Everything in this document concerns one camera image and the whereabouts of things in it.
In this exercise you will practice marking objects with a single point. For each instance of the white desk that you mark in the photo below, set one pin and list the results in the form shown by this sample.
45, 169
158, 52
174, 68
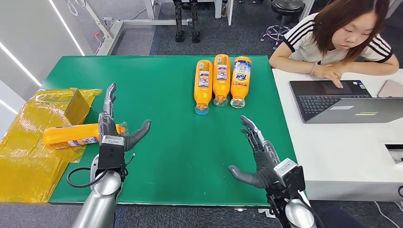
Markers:
340, 157
230, 12

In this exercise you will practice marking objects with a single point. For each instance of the orange detergent bottle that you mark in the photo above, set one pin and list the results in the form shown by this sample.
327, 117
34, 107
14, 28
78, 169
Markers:
240, 80
221, 78
72, 135

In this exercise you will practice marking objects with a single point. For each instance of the brown bottle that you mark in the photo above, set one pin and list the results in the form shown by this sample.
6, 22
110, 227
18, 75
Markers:
224, 8

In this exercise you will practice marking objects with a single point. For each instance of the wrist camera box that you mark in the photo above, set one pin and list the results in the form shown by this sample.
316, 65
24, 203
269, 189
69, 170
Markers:
291, 176
110, 154

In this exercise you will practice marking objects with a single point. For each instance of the orange detergent bottle bluish cap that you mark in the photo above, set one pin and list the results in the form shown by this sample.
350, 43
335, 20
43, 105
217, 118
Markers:
203, 85

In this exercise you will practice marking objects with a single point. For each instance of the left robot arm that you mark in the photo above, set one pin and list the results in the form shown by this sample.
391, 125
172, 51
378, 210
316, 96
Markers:
100, 201

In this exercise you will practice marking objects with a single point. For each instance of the grey laptop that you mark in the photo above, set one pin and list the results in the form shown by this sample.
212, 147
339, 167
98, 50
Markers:
346, 110

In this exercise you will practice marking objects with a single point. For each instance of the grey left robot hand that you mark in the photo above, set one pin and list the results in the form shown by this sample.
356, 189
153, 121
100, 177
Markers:
108, 126

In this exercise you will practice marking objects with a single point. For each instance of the person's right hand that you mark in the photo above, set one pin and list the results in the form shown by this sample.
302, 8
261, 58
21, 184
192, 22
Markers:
329, 73

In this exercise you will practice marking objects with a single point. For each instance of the person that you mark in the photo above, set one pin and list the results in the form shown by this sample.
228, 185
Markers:
314, 44

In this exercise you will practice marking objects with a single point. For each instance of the wall light strip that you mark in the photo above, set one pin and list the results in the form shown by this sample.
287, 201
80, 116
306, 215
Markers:
8, 107
20, 64
66, 28

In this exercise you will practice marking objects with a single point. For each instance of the white gantry frame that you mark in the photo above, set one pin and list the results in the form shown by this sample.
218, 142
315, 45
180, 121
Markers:
110, 35

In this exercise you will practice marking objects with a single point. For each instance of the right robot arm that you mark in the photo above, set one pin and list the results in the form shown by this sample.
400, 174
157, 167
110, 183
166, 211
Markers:
299, 215

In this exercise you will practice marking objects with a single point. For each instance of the black stool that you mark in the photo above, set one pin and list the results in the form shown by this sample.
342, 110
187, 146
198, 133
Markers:
286, 6

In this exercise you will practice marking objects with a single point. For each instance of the humanoid robot on gantry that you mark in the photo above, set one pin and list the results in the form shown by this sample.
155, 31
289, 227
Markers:
180, 22

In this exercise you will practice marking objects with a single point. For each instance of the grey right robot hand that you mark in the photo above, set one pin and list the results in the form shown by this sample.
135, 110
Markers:
264, 170

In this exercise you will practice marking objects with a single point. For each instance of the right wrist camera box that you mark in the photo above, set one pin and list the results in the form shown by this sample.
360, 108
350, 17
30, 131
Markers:
291, 176

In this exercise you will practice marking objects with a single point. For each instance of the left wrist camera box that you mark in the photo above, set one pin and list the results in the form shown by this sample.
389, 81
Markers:
110, 154

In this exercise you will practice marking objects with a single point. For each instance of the pale pink phone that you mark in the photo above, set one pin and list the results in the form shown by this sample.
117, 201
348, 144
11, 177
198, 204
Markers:
392, 88

